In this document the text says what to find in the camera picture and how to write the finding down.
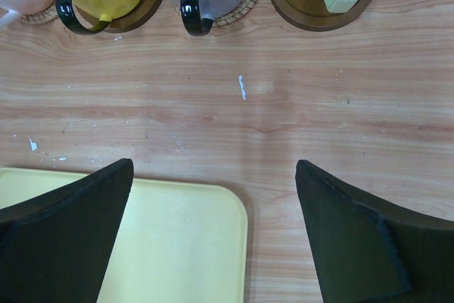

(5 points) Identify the brown wooden coaster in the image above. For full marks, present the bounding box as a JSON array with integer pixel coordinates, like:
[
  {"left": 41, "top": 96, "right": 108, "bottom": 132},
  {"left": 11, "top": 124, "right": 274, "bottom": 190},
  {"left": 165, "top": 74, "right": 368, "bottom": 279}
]
[
  {"left": 271, "top": 0, "right": 372, "bottom": 32},
  {"left": 104, "top": 0, "right": 162, "bottom": 33}
]

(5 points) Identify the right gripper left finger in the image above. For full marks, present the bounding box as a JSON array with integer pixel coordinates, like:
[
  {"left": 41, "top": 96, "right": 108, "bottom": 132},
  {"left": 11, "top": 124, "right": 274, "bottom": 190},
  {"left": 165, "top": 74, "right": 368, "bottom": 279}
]
[{"left": 1, "top": 158, "right": 134, "bottom": 302}]

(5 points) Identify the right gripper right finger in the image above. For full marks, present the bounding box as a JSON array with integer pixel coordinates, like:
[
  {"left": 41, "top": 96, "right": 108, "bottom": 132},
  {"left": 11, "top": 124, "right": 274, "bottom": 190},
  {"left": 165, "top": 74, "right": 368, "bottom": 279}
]
[{"left": 295, "top": 160, "right": 453, "bottom": 302}]

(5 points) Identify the yellow plastic tray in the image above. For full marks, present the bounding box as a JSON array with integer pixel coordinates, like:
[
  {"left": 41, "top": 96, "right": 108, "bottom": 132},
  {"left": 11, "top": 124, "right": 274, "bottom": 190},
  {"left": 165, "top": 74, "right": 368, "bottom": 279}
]
[{"left": 0, "top": 167, "right": 248, "bottom": 303}]

